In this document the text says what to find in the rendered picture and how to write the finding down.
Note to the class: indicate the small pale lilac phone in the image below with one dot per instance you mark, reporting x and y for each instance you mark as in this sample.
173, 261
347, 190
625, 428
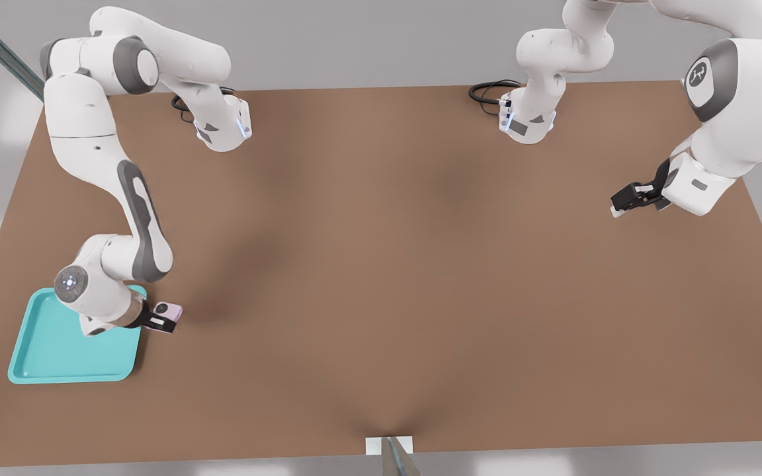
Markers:
169, 309

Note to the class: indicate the pale blue-green tray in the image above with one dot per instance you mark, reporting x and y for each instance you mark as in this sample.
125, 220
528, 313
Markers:
57, 354

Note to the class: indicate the silver frame post with foot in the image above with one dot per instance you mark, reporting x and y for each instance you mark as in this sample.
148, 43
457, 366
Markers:
394, 456

